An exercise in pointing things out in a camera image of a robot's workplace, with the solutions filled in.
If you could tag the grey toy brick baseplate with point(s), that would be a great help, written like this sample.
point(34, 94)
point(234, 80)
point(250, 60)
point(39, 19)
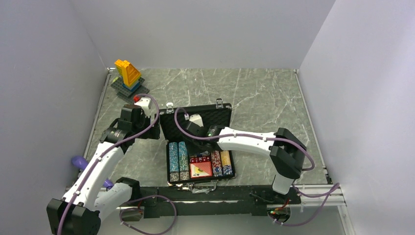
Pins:
point(126, 94)

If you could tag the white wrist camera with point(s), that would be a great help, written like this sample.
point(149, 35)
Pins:
point(196, 119)
point(145, 103)

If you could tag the blue playing card deck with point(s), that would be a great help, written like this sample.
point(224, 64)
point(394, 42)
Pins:
point(202, 154)

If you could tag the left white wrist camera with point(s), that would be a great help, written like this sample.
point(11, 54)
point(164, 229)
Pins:
point(145, 103)

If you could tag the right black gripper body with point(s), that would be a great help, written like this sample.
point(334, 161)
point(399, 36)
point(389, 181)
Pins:
point(195, 147)

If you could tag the red yellow chip row right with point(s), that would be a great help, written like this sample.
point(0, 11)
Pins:
point(226, 163)

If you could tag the black front mounting rail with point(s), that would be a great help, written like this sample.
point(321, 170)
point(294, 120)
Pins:
point(255, 200)

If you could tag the black poker chip case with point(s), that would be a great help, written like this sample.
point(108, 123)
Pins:
point(172, 122)

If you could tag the purple cylinder object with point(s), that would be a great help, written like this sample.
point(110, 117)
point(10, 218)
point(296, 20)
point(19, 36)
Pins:
point(79, 162)

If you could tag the red playing card deck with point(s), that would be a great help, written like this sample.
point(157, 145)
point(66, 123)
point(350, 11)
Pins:
point(200, 170)

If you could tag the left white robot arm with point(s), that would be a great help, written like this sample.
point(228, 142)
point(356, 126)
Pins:
point(83, 208)

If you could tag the red die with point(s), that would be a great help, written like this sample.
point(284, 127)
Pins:
point(205, 159)
point(196, 160)

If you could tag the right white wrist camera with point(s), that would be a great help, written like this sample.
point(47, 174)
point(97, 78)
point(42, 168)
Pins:
point(196, 119)

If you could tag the yellow toy brick tower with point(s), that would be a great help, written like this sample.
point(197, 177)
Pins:
point(130, 75)

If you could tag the blue chip row far left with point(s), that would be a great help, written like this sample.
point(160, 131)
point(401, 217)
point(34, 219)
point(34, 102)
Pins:
point(174, 169)

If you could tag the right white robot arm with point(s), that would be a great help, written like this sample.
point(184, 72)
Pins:
point(285, 151)

